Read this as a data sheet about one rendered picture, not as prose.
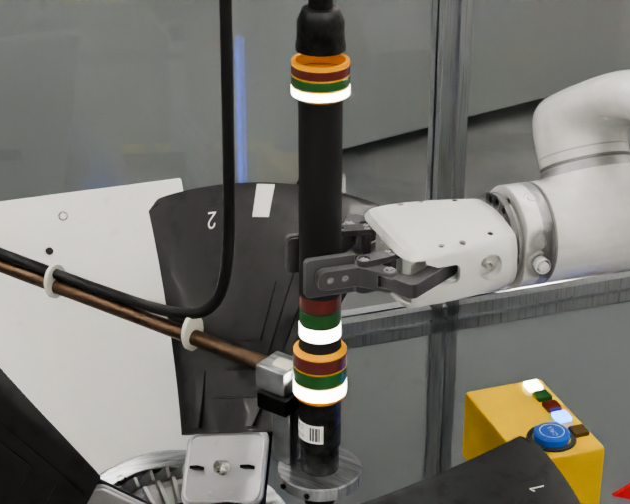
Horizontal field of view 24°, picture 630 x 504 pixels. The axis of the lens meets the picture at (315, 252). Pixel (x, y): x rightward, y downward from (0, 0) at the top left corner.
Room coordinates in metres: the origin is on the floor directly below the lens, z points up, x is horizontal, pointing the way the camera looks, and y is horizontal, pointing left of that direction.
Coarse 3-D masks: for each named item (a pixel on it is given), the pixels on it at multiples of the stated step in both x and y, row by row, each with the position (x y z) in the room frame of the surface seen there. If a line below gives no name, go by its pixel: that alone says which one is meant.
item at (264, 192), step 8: (264, 184) 1.21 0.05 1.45; (272, 184) 1.21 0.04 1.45; (256, 192) 1.21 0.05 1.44; (264, 192) 1.21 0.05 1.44; (272, 192) 1.21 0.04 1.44; (256, 200) 1.21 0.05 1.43; (264, 200) 1.20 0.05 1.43; (256, 208) 1.20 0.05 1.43; (264, 208) 1.20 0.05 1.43; (256, 216) 1.19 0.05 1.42; (264, 216) 1.19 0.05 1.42
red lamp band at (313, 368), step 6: (294, 354) 1.01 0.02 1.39; (294, 360) 1.01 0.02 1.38; (300, 360) 1.00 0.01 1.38; (336, 360) 1.00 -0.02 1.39; (342, 360) 1.00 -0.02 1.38; (300, 366) 1.00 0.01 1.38; (306, 366) 1.00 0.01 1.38; (312, 366) 1.00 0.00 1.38; (318, 366) 0.99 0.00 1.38; (324, 366) 1.00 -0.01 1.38; (330, 366) 1.00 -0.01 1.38; (336, 366) 1.00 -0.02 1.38; (342, 366) 1.00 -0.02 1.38; (306, 372) 1.00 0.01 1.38; (312, 372) 1.00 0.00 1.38; (318, 372) 0.99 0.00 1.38; (324, 372) 0.99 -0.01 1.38; (330, 372) 1.00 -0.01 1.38; (336, 372) 1.00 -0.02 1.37
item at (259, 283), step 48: (192, 192) 1.23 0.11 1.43; (240, 192) 1.22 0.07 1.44; (288, 192) 1.20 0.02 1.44; (192, 240) 1.20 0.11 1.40; (240, 240) 1.18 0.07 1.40; (192, 288) 1.17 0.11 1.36; (240, 288) 1.15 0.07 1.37; (288, 288) 1.13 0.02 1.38; (240, 336) 1.12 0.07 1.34; (288, 336) 1.10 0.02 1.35; (192, 384) 1.11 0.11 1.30; (240, 384) 1.09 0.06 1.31; (192, 432) 1.08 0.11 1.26; (240, 432) 1.06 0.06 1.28
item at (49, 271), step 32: (224, 0) 1.06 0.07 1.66; (224, 32) 1.06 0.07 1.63; (224, 64) 1.06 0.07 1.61; (224, 96) 1.06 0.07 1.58; (224, 128) 1.07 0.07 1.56; (224, 160) 1.07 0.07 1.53; (224, 192) 1.07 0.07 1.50; (224, 224) 1.07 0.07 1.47; (0, 256) 1.23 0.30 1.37; (224, 256) 1.07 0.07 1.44; (96, 288) 1.16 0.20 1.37; (224, 288) 1.07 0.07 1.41; (192, 320) 1.09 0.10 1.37
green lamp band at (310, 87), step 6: (294, 78) 1.01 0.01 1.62; (348, 78) 1.01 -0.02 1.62; (294, 84) 1.01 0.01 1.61; (300, 84) 1.00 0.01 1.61; (306, 84) 1.00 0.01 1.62; (312, 84) 1.00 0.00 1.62; (318, 84) 0.99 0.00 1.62; (324, 84) 0.99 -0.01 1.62; (330, 84) 1.00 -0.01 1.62; (336, 84) 1.00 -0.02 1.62; (342, 84) 1.00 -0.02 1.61; (348, 84) 1.01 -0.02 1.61; (306, 90) 1.00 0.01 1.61; (312, 90) 1.00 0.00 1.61; (318, 90) 0.99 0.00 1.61; (324, 90) 0.99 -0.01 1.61; (330, 90) 1.00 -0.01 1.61; (336, 90) 1.00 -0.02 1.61
